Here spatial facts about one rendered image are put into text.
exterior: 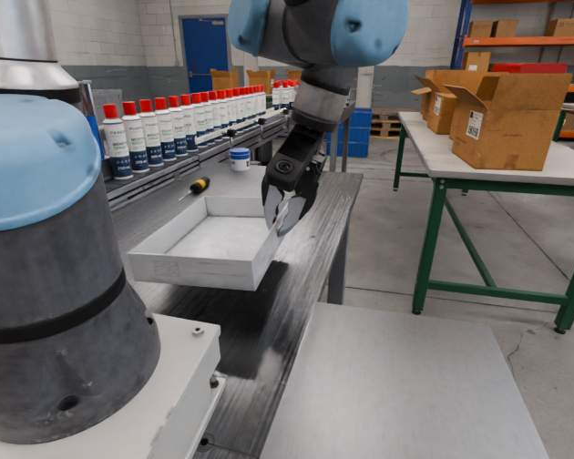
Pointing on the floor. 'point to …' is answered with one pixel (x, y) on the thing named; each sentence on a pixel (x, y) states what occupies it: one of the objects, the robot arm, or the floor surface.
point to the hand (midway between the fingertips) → (275, 230)
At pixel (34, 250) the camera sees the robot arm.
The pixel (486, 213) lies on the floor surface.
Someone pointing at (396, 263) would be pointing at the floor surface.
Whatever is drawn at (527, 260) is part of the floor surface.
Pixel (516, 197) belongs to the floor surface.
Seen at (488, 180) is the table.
